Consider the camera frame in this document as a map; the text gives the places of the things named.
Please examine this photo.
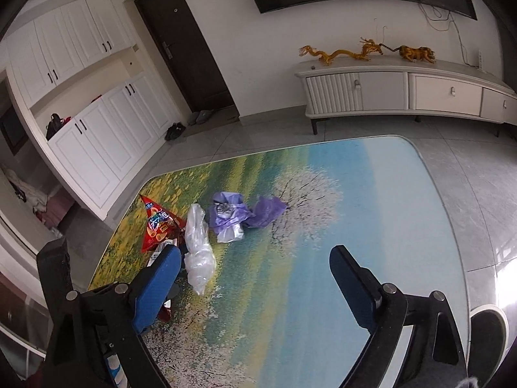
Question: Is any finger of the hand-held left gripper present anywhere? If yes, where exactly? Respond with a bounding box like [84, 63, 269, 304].
[36, 238, 75, 324]

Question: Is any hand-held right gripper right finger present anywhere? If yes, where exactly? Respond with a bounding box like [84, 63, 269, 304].
[329, 244, 469, 388]

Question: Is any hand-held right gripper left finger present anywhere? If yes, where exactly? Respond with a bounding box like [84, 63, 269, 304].
[44, 246, 183, 388]

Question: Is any white labelled packet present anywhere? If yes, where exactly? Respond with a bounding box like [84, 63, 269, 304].
[147, 239, 179, 268]

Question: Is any clear plastic bag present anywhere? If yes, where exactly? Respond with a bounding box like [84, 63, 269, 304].
[184, 203, 217, 296]

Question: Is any red snack bag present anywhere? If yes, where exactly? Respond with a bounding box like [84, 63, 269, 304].
[139, 195, 187, 253]

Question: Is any lilac plastic bag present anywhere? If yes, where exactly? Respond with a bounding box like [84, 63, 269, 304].
[207, 191, 248, 244]

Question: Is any purple plastic bag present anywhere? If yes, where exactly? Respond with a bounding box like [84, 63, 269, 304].
[244, 196, 288, 229]

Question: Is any white round trash bin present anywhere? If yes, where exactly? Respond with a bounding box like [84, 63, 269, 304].
[470, 304, 510, 368]

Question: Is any pink cloth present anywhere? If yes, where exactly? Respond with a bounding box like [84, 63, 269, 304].
[42, 192, 75, 231]

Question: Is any white clothes pile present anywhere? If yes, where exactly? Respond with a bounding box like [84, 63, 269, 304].
[0, 164, 51, 215]

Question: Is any white built-in cabinet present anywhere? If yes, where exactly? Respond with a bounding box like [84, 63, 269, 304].
[4, 0, 184, 221]

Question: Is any black handbag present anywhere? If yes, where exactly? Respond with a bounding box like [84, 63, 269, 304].
[45, 113, 65, 141]

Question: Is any black sneakers pair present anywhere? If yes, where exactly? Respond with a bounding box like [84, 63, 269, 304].
[164, 122, 186, 141]

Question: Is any brown doormat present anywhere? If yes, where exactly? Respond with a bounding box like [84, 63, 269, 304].
[184, 105, 240, 136]

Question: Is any white television cabinet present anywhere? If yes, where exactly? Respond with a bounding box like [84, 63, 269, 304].
[294, 54, 517, 136]

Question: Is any golden dragon figurine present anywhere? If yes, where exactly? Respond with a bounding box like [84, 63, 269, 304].
[298, 36, 384, 65]

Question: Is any dark brown entrance door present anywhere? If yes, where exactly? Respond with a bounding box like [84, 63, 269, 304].
[134, 0, 237, 118]

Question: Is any golden tiger figurine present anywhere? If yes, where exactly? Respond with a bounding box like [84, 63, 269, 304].
[382, 44, 437, 64]

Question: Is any black television cable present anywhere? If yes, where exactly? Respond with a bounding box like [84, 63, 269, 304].
[418, 3, 479, 67]

